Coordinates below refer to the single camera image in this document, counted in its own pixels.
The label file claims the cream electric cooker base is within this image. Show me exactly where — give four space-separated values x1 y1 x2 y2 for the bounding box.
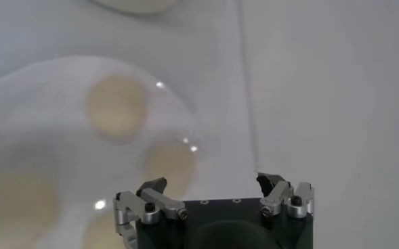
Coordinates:
89 0 183 15

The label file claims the white steamed baozi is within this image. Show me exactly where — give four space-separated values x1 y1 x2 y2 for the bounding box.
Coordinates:
85 74 149 141
140 141 198 200
82 211 129 249
0 168 61 249

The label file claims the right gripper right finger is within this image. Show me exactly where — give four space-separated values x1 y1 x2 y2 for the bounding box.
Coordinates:
255 172 315 219

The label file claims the white round plate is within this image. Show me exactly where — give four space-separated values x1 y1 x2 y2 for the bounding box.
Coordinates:
0 55 205 249

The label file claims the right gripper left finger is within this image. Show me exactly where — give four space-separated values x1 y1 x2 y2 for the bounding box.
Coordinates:
112 177 189 249

